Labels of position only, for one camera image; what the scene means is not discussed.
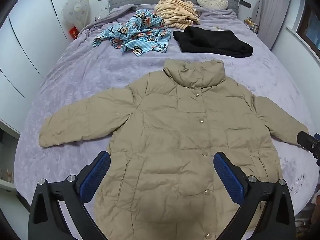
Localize yellow striped fleece garment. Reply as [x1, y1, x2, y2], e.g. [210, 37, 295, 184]
[154, 0, 202, 29]

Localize black garment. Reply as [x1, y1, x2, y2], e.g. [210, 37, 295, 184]
[173, 27, 253, 58]

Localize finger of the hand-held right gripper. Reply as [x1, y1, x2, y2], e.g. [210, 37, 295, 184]
[296, 131, 320, 167]

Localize dark framed window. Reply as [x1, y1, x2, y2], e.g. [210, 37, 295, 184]
[296, 2, 320, 60]

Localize fan with floral cover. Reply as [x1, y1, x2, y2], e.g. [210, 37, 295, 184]
[62, 0, 90, 29]

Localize boxes on nightstand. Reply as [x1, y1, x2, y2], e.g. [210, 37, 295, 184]
[244, 17, 260, 34]

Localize white wardrobe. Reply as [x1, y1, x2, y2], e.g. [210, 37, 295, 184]
[0, 0, 100, 133]

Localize blue cartoon print garment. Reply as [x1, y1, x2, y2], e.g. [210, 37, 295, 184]
[93, 9, 172, 57]

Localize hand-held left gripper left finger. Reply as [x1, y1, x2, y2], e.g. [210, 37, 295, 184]
[27, 151, 111, 240]

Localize lilac plush blanket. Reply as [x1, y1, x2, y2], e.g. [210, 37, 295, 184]
[14, 4, 317, 240]

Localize grey curtain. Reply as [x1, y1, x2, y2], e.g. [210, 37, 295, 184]
[252, 0, 293, 50]

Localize beige puffer jacket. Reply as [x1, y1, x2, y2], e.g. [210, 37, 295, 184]
[39, 59, 312, 240]

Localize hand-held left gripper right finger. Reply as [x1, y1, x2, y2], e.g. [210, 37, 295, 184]
[213, 151, 297, 240]

